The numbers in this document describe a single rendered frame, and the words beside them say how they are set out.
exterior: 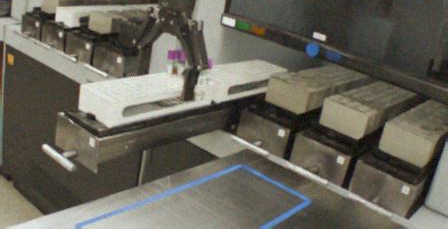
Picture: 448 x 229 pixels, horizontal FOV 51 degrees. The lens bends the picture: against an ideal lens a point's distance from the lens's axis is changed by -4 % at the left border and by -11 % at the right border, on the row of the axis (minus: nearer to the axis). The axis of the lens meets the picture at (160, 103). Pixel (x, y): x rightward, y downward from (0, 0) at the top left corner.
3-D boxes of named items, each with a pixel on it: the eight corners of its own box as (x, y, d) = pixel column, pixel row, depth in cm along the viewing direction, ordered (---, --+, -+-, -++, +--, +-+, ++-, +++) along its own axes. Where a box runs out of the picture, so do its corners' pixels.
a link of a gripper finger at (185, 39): (181, 21, 104) (185, 17, 103) (201, 70, 102) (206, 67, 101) (168, 21, 101) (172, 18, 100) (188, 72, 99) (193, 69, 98)
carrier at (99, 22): (114, 36, 159) (117, 18, 157) (109, 37, 158) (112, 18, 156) (92, 28, 167) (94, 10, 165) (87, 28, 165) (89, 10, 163)
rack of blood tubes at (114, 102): (179, 94, 120) (183, 69, 118) (210, 109, 114) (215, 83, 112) (76, 114, 100) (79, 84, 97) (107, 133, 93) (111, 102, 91)
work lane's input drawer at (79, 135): (252, 98, 148) (258, 69, 145) (291, 115, 139) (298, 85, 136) (36, 149, 98) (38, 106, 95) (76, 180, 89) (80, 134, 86)
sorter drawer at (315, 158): (391, 113, 156) (398, 87, 153) (428, 128, 147) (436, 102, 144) (277, 167, 106) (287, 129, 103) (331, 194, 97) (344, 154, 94)
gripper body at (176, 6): (150, -15, 100) (144, 29, 103) (181, -7, 95) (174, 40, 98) (176, -14, 105) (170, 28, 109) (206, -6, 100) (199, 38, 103)
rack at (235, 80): (255, 80, 142) (259, 59, 140) (284, 92, 135) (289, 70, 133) (184, 93, 121) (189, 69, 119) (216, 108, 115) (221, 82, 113)
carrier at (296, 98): (308, 115, 114) (314, 91, 112) (304, 117, 113) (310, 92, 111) (268, 98, 122) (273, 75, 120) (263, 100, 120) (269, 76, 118)
